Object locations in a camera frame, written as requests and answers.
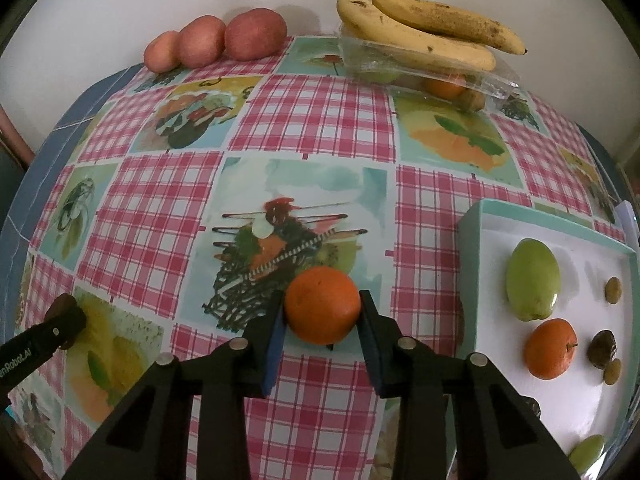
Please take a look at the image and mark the large dark wrinkled avocado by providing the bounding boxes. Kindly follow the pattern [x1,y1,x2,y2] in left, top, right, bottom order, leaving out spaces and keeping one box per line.
[587,330,617,369]

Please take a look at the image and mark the dark furniture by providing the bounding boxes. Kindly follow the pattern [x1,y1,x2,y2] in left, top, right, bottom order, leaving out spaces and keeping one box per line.
[0,145,28,221]

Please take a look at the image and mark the green grape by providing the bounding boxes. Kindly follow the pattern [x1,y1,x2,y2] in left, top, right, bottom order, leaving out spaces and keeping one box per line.
[567,434,607,476]

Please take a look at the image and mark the small red apple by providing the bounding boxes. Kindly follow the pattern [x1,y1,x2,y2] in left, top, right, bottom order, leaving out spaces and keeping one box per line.
[144,31,182,73]

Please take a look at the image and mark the teal white cardboard box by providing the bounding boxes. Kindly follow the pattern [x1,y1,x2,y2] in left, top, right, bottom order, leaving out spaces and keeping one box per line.
[457,199,640,480]

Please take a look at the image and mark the checkered printed tablecloth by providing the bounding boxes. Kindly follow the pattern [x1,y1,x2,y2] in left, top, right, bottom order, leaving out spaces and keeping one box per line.
[0,35,632,480]

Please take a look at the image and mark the green fruit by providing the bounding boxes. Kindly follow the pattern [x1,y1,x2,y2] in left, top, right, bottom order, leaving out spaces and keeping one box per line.
[360,69,401,84]

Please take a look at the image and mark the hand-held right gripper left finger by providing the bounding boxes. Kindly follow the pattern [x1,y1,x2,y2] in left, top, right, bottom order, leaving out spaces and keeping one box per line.
[62,289,287,480]

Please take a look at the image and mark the yellow banana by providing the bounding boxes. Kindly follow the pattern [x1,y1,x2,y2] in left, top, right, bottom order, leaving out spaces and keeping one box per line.
[357,0,528,56]
[336,0,497,72]

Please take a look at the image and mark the green pear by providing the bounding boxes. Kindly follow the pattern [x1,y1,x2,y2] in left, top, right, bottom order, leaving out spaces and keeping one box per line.
[505,238,561,322]

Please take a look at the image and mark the small orange tangerine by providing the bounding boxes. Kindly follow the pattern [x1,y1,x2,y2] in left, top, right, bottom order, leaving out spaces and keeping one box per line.
[425,77,468,101]

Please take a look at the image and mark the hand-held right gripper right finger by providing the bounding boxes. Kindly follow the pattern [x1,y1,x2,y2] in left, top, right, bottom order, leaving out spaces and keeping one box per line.
[359,290,578,480]

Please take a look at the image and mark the clear plastic container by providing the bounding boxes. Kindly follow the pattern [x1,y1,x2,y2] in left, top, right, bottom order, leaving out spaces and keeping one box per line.
[340,35,521,112]

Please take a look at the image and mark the pink board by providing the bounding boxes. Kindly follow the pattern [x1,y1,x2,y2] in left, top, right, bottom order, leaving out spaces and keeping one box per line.
[0,105,36,161]

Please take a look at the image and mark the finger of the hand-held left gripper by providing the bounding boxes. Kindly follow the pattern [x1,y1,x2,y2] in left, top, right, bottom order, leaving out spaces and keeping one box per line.
[46,306,87,351]

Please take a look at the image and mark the orange tangerine with stem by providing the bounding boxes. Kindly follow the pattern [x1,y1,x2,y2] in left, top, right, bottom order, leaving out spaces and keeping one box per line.
[523,318,579,381]

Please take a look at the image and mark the white blue packet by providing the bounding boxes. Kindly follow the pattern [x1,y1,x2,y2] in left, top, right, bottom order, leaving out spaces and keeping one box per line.
[617,201,640,251]

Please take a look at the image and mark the large red apple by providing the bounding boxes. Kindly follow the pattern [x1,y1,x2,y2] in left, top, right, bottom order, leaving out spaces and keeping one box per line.
[224,8,288,61]

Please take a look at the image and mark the brown fruit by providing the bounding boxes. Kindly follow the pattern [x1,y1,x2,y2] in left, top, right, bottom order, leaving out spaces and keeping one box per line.
[457,89,487,112]

